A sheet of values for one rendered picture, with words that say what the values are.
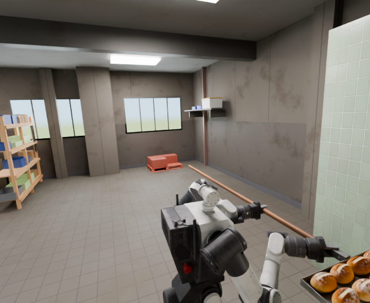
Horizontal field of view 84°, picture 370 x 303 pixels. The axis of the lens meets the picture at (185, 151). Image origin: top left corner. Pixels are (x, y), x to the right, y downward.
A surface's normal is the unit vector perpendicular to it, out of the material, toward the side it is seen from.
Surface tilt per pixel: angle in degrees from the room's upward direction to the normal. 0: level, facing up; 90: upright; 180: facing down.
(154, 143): 90
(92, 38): 90
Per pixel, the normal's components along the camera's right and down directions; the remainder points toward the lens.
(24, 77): 0.36, 0.15
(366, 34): -0.94, 0.11
